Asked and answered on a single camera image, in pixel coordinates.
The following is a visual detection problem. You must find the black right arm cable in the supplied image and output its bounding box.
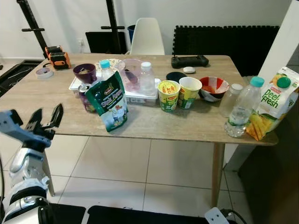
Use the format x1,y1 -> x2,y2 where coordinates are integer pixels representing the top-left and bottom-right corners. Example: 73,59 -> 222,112
222,209 -> 246,224

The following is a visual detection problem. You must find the blue bin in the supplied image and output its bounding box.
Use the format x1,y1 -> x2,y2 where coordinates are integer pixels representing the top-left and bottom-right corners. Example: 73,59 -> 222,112
127,25 -> 136,45

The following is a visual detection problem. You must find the purple drink can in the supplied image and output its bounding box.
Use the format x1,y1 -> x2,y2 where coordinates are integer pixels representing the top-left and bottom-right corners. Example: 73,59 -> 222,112
78,84 -> 96,113

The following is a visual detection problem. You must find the black handheld controller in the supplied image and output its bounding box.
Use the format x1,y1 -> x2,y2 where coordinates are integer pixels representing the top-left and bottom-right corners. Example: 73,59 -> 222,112
171,55 -> 210,69

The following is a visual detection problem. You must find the yellow lidded noodle cup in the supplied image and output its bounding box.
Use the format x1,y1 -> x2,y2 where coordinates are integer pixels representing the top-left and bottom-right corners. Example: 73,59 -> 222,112
157,80 -> 181,112

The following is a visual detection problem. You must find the short white-capped clear bottle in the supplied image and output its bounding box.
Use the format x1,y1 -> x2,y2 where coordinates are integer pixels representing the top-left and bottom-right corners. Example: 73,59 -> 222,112
220,83 -> 244,118

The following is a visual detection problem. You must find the large teal-capped water bottle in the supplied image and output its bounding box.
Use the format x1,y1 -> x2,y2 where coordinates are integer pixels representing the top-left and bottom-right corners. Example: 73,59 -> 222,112
224,76 -> 265,138

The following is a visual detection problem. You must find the upright black stand pole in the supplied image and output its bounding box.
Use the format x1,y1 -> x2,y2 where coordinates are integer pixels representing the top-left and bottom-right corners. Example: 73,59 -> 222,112
100,0 -> 127,54

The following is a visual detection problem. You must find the slim teal-capped water bottle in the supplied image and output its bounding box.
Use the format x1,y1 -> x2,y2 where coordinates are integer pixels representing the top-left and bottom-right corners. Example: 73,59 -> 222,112
100,59 -> 115,81

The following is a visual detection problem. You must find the clear plastic jug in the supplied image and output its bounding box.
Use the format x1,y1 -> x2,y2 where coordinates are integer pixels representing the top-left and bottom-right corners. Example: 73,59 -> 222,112
116,58 -> 143,92

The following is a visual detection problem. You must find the small black foam panel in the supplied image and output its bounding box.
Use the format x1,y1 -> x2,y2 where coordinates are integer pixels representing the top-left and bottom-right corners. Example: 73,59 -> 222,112
85,31 -> 128,54

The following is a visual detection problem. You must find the dark grey fridge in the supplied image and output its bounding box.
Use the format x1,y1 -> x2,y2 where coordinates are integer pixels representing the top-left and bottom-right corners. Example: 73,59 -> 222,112
238,100 -> 299,224

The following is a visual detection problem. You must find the black round bowl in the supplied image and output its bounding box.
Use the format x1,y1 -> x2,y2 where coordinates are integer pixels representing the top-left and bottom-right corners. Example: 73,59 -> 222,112
166,71 -> 188,84

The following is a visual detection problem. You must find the orange and black device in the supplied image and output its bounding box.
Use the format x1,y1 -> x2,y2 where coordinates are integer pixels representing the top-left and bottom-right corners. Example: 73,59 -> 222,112
45,45 -> 71,70

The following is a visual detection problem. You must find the purple bowl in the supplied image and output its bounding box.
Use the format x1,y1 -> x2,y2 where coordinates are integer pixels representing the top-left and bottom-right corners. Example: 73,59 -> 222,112
73,63 -> 98,85

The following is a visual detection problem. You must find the black ribbed floor mat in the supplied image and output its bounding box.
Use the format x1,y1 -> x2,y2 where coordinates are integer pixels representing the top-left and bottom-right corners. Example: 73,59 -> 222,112
0,59 -> 45,92

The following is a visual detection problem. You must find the large black floor mat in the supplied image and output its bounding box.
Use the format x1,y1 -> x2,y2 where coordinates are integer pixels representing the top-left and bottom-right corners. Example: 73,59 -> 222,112
86,205 -> 239,224

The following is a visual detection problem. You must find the white plastic tray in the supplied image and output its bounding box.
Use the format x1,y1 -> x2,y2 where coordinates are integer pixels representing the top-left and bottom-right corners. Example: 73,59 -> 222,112
69,75 -> 161,106

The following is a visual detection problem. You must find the wide black foam panel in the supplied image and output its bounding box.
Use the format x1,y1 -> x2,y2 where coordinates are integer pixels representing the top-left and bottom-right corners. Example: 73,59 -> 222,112
172,25 -> 280,77

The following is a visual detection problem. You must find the open yellow-green noodle cup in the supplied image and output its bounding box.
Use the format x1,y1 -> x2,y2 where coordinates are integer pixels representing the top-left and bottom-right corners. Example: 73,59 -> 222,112
178,77 -> 203,110

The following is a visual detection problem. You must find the green snack pouch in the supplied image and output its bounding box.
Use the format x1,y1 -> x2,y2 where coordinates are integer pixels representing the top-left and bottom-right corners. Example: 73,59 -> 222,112
85,71 -> 129,133

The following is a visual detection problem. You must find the white plastic chair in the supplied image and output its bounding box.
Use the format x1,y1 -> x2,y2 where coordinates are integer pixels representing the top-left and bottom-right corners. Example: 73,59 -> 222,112
129,18 -> 166,56

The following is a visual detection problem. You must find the Peel Fresh juice carton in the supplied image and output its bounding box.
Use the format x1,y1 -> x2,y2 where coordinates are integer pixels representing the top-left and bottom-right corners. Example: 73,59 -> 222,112
245,67 -> 299,141

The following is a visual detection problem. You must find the white tape roll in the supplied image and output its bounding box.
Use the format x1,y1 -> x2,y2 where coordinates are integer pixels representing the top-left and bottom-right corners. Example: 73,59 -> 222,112
36,67 -> 54,79

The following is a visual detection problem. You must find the red and white bowl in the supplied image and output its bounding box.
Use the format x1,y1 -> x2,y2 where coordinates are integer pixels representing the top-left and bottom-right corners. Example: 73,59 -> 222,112
199,77 -> 230,103

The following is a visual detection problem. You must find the slanted black stand pole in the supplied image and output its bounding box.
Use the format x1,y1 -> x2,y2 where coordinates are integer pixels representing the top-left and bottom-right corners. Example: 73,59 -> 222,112
17,0 -> 51,59

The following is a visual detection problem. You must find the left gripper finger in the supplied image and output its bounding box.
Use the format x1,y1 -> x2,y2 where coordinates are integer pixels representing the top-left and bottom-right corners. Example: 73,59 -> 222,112
44,103 -> 64,130
26,109 -> 44,131

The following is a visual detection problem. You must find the patterned plate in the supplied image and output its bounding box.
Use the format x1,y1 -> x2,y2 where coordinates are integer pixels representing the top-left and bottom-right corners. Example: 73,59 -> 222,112
95,58 -> 123,71

